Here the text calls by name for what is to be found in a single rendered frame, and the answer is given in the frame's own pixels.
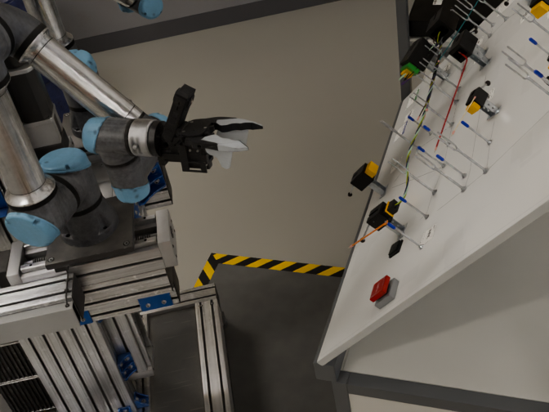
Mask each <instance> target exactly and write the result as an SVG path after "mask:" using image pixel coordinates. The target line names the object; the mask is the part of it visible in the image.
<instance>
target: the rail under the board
mask: <svg viewBox="0 0 549 412"><path fill-rule="evenodd" d="M402 104H403V102H400V104H399V108H398V111H397V114H396V116H395V121H394V123H393V126H392V127H393V128H395V124H396V121H397V118H398V116H399V112H400V109H401V106H402ZM392 133H393V132H392V131H391V133H390V135H389V138H388V141H387V143H386V148H385V150H384V153H383V156H382V160H381V162H380V165H379V168H378V170H377V175H376V177H375V180H377V178H378V175H379V172H380V170H381V167H382V163H383V160H384V158H385V155H386V151H387V148H388V145H389V143H390V140H391V136H392ZM372 195H373V189H371V192H370V195H369V197H368V202H367V204H366V207H365V210H364V214H363V216H362V219H361V222H360V224H359V229H358V231H357V234H356V237H355V241H354V243H355V242H357V239H358V237H359V233H360V230H361V227H362V225H363V222H364V218H365V215H366V212H367V210H368V206H369V203H370V200H371V198H372ZM354 249H355V245H354V246H353V247H352V249H351V251H350V256H349V258H348V261H347V264H346V268H345V270H344V273H343V276H342V278H341V282H340V284H339V287H338V290H337V294H336V297H335V299H334V302H333V306H332V309H331V311H330V314H329V317H328V321H327V324H326V326H325V329H324V333H323V336H322V338H321V341H320V344H319V348H318V351H317V353H316V356H315V360H314V368H315V376H316V378H317V379H321V380H326V381H332V382H336V381H337V379H338V376H339V374H340V370H341V366H342V362H343V360H344V357H345V354H346V350H345V351H344V352H342V353H341V354H340V355H338V356H336V357H335V358H333V359H332V360H330V361H329V362H328V363H327V364H325V365H323V366H322V365H320V364H318V363H317V360H318V358H319V354H320V351H321V348H322V346H323V343H324V339H325V336H326V333H327V331H328V327H329V324H330V321H331V319H332V316H333V312H334V309H335V306H336V303H337V299H338V296H339V293H340V291H341V287H342V284H343V281H344V279H345V276H346V272H347V269H348V266H349V264H350V260H351V257H352V254H353V252H354Z"/></svg>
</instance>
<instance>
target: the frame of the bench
mask: <svg viewBox="0 0 549 412"><path fill-rule="evenodd" d="M332 386H333V394H334V399H335V404H336V409H337V412H351V408H350V398H349V394H353V395H359V396H368V397H373V398H378V399H383V400H388V401H398V402H403V403H408V404H413V405H422V406H427V407H432V408H437V409H442V410H451V411H457V412H549V403H546V402H541V401H531V400H525V399H520V398H514V397H509V396H499V395H494V394H488V393H483V392H473V391H467V390H462V389H456V388H451V387H441V386H436V385H430V384H425V383H415V382H410V381H405V380H399V379H394V378H384V377H379V376H373V375H368V374H358V373H353V372H347V371H342V370H340V374H339V376H338V379H337V381H336V382H332Z"/></svg>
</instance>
